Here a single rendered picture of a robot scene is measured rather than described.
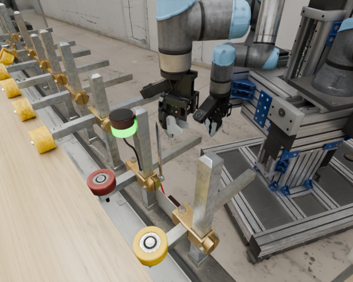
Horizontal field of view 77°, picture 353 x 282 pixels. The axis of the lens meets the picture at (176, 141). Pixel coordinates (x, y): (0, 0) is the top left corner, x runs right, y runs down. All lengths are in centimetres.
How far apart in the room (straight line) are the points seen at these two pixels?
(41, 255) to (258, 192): 129
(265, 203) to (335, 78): 89
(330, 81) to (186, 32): 59
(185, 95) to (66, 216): 42
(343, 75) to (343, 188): 109
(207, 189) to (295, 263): 127
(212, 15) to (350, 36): 52
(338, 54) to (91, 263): 92
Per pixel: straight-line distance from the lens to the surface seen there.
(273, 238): 142
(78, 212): 65
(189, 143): 85
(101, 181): 70
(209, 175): 42
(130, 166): 76
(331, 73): 95
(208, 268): 76
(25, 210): 72
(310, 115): 92
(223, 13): 52
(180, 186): 181
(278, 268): 162
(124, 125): 54
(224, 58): 78
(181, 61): 51
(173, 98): 55
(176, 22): 49
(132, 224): 92
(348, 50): 91
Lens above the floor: 141
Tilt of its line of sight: 39 degrees down
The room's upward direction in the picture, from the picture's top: straight up
